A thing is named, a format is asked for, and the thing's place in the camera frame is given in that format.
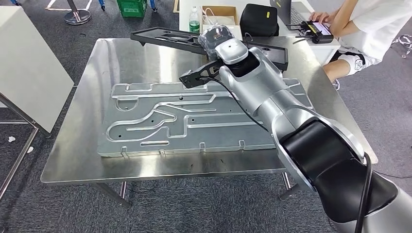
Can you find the stainless steel workbench table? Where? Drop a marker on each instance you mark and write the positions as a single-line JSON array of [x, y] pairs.
[[96, 64]]

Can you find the green plastic crate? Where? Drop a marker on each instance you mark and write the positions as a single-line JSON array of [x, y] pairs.
[[132, 8]]

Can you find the person's hand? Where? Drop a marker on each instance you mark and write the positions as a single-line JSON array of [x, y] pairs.
[[318, 16]]

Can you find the clear water bottle green label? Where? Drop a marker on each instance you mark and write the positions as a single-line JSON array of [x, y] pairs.
[[194, 21]]

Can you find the person's forearm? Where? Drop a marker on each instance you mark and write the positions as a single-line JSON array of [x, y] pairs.
[[342, 14]]

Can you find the stamped metal sheet panel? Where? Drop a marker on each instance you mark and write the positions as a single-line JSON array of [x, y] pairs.
[[193, 135]]

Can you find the black plastic frame part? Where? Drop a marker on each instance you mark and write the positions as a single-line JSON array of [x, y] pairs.
[[161, 35]]

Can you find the white desk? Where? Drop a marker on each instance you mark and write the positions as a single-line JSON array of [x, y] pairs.
[[186, 19]]

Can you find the white table with metal frame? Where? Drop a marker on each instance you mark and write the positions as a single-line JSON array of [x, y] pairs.
[[29, 64]]

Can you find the silver stanchion with round base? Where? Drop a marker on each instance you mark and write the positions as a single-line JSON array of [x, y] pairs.
[[77, 16]]

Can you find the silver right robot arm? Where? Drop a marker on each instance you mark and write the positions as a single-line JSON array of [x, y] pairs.
[[289, 115]]

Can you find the white paper scrap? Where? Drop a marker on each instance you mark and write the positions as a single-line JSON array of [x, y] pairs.
[[30, 149], [11, 139]]

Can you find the black bag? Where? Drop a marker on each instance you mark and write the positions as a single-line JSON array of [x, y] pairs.
[[259, 21]]

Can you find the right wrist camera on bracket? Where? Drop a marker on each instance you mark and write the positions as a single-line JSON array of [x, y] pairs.
[[193, 78]]

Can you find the black handheld controller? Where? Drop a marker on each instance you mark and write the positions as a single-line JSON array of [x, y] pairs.
[[317, 32]]

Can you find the seated person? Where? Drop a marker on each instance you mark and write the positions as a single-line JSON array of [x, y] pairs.
[[373, 29]]

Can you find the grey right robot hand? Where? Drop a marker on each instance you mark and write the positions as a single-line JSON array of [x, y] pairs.
[[214, 37]]

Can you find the grey laptop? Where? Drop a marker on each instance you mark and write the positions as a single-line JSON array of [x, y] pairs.
[[286, 11]]

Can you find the open cardboard box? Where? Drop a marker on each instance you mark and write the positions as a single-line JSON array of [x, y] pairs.
[[225, 19]]

